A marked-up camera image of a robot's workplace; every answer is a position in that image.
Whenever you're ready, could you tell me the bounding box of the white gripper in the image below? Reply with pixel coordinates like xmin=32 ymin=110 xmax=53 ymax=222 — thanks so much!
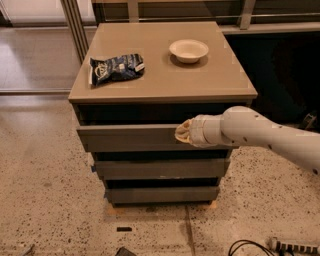
xmin=175 ymin=115 xmax=221 ymax=147

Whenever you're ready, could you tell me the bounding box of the grey top drawer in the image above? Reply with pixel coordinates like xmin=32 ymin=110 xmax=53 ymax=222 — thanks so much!
xmin=75 ymin=123 xmax=234 ymax=154

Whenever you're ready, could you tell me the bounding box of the grey drawer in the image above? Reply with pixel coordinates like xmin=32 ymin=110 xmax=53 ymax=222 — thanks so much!
xmin=75 ymin=123 xmax=234 ymax=154
xmin=94 ymin=158 xmax=230 ymax=180
xmin=105 ymin=186 xmax=219 ymax=204

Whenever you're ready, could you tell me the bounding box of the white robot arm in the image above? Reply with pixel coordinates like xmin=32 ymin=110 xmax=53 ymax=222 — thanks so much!
xmin=175 ymin=106 xmax=320 ymax=175

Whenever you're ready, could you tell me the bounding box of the grey middle drawer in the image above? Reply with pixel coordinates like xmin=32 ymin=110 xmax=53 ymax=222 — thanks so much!
xmin=94 ymin=158 xmax=230 ymax=180

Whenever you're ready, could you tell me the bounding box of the grey drawer cabinet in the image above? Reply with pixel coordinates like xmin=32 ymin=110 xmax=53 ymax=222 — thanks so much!
xmin=69 ymin=22 xmax=257 ymax=192

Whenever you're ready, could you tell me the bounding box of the grey bottom drawer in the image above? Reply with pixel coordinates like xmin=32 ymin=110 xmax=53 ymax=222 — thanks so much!
xmin=105 ymin=186 xmax=219 ymax=204

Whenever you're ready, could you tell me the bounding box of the white bowl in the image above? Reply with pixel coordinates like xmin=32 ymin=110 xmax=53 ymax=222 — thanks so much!
xmin=169 ymin=39 xmax=209 ymax=64

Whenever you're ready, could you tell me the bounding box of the blue chip bag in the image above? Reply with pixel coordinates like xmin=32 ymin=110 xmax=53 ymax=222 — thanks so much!
xmin=89 ymin=53 xmax=145 ymax=87

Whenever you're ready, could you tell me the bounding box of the small dark floor device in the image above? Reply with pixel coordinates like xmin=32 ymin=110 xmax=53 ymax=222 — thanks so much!
xmin=299 ymin=111 xmax=317 ymax=130

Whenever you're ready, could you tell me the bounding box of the dark object bottom edge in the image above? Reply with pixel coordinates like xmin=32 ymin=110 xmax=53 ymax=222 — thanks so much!
xmin=115 ymin=247 xmax=137 ymax=256

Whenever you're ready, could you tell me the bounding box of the white power strip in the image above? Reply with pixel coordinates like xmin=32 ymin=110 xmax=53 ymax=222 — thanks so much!
xmin=268 ymin=237 xmax=320 ymax=255

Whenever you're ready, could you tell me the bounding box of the black cable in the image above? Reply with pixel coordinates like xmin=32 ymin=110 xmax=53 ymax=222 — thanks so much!
xmin=227 ymin=239 xmax=276 ymax=256

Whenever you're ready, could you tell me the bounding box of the metal railing frame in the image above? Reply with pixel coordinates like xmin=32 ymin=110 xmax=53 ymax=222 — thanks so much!
xmin=57 ymin=0 xmax=320 ymax=58

